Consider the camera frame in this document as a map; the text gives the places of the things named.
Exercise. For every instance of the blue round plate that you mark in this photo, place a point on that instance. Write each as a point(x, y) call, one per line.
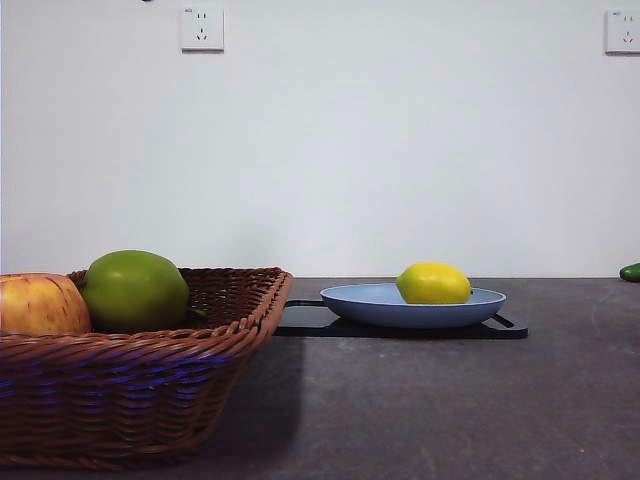
point(400, 312)

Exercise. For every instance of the yellow lemon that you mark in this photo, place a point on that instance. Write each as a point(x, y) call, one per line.
point(432, 284)

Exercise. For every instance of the brown woven wicker basket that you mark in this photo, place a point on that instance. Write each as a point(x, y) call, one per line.
point(125, 400)

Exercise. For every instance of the green apple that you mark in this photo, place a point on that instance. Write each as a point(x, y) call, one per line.
point(132, 290)

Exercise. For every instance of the red yellow apple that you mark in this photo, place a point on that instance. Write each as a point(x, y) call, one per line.
point(35, 305)

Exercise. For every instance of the black flat tray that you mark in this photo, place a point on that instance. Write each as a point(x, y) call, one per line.
point(305, 320)

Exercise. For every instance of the dark green vegetable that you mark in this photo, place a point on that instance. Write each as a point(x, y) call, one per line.
point(632, 271)

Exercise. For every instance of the white wall socket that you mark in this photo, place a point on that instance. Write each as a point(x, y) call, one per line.
point(624, 31)
point(202, 27)

